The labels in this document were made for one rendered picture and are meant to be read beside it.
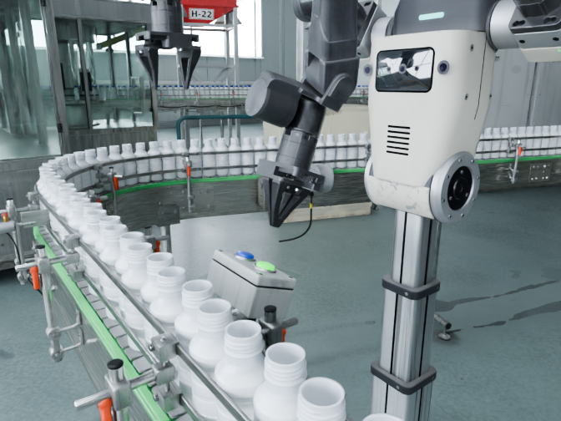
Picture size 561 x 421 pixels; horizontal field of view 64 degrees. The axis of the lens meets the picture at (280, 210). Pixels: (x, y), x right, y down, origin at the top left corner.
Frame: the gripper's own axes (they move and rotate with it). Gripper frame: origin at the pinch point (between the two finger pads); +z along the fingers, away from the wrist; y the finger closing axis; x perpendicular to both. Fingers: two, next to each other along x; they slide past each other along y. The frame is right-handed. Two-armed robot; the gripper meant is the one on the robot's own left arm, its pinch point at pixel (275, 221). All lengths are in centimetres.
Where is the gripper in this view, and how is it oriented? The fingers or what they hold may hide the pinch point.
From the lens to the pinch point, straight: 71.8
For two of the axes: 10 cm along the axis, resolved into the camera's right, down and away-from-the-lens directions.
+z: -2.8, 9.6, 0.6
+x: 7.5, 1.8, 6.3
